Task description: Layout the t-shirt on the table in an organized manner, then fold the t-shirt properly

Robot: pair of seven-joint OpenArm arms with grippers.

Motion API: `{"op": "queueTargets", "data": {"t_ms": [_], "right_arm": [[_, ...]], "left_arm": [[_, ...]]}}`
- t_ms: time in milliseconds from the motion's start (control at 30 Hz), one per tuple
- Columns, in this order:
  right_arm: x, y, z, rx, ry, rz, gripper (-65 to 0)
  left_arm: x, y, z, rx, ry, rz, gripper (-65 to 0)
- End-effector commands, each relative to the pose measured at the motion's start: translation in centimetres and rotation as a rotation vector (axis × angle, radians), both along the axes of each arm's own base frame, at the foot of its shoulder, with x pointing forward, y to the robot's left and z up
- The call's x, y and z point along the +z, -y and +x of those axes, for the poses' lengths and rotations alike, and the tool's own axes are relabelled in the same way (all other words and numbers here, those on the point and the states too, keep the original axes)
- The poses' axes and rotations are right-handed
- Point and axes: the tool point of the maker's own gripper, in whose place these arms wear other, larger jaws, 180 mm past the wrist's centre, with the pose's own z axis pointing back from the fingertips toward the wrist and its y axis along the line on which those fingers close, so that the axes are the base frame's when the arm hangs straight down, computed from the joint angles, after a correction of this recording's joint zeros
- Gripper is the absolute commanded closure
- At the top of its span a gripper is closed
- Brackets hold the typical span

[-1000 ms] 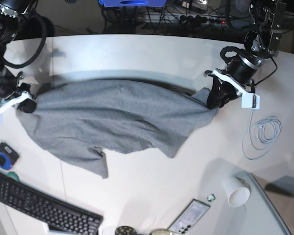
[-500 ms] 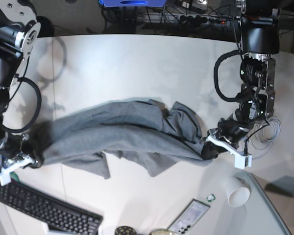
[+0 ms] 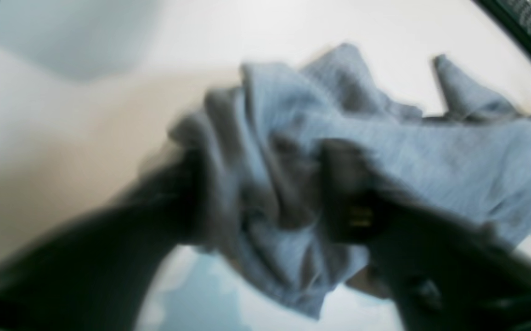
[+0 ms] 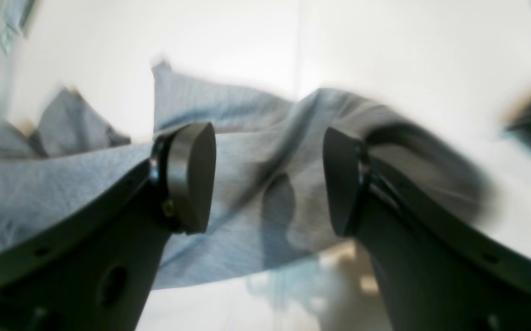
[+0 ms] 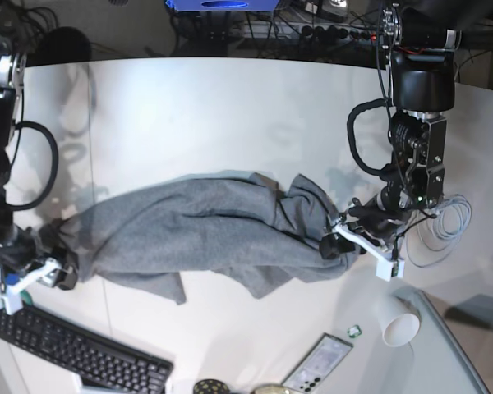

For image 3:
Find black computer keyboard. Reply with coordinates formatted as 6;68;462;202
475;0;531;57

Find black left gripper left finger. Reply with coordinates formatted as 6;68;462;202
0;149;204;331

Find grey t-shirt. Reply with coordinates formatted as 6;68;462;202
169;44;531;319

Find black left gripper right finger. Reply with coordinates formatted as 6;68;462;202
321;140;531;331

